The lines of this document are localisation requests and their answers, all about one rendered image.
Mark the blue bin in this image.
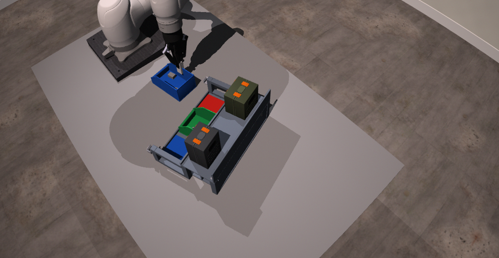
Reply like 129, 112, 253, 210
151, 63, 196, 102

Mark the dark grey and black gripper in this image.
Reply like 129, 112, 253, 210
161, 28, 188, 74

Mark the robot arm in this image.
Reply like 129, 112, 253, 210
97, 0, 189, 63

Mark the black metal shelf rack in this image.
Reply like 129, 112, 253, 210
147, 76, 271, 195

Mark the green bin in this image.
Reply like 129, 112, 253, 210
179, 107, 216, 136

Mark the black case with orange latches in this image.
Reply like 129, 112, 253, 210
184, 121, 221, 169

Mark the olive green tool case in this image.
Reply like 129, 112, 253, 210
224, 76, 258, 120

